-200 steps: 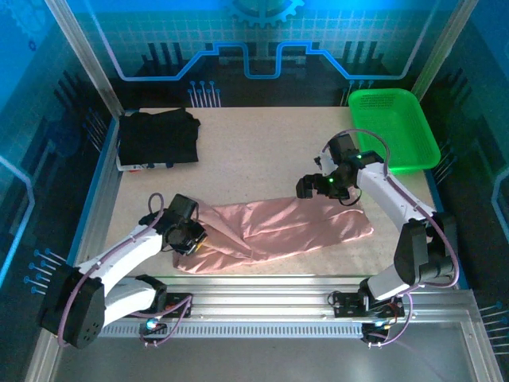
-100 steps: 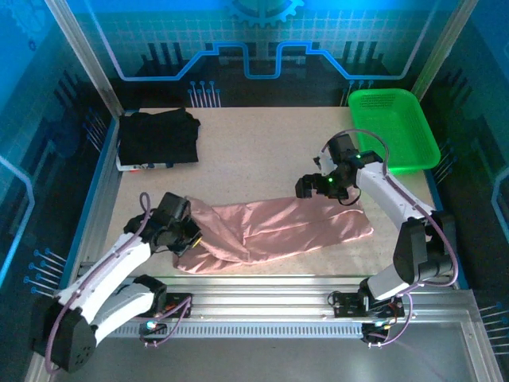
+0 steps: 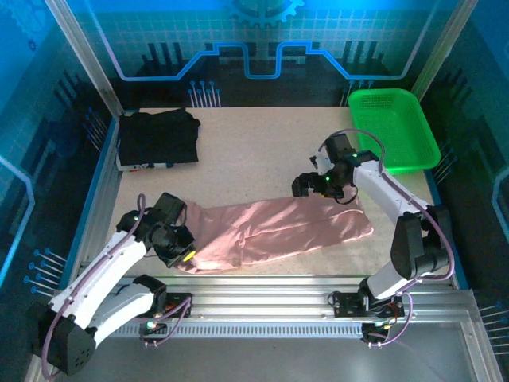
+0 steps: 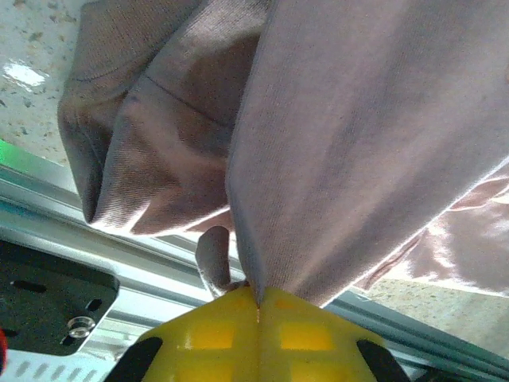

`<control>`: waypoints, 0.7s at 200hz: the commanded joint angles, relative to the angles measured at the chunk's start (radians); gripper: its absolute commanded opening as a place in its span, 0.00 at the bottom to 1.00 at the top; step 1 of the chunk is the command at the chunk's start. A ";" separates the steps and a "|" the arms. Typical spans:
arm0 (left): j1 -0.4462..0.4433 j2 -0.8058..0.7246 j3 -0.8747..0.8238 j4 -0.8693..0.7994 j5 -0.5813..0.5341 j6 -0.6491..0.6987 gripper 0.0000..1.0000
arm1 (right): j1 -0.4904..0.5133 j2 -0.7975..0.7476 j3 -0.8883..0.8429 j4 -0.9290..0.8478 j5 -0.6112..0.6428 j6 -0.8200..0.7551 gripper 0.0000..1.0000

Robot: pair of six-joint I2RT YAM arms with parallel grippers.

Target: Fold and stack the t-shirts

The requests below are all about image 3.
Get aluminium mounting rail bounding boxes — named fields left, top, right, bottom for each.
left=51, top=273, right=478, bottom=340

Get perforated metal cable duct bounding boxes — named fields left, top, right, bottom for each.
left=115, top=322, right=369, bottom=340

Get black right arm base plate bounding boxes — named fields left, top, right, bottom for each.
left=329, top=291, right=405, bottom=318

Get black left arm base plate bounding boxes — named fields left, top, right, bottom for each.
left=161, top=292, right=194, bottom=319

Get pink t-shirt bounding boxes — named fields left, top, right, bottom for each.
left=177, top=194, right=375, bottom=275

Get green plastic basket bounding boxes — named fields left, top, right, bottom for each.
left=348, top=88, right=441, bottom=177

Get aluminium frame post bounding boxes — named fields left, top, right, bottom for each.
left=43, top=0, right=125, bottom=117
left=409, top=0, right=479, bottom=100

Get black t-shirt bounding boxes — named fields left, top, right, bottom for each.
left=118, top=107, right=202, bottom=167

